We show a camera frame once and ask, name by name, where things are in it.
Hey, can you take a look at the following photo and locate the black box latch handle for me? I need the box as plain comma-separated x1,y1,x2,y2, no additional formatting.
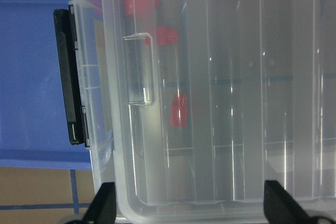
53,4,89,148

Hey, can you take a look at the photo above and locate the red block lower middle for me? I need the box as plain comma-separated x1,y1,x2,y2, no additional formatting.
170,94,187,127

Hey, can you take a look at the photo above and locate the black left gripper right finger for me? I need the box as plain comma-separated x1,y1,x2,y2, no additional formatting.
264,180,319,223

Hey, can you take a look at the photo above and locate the red block near lid handle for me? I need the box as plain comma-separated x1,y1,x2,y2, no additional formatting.
156,26,179,46

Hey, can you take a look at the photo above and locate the blue plastic tray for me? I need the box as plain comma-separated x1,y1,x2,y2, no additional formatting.
1,0,91,169

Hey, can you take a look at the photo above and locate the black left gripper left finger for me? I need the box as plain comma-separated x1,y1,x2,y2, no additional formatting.
81,182,117,224

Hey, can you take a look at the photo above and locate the clear plastic storage box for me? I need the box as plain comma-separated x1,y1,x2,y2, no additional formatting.
68,0,137,185

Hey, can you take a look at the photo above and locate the clear plastic box lid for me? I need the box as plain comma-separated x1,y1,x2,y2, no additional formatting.
97,0,336,224

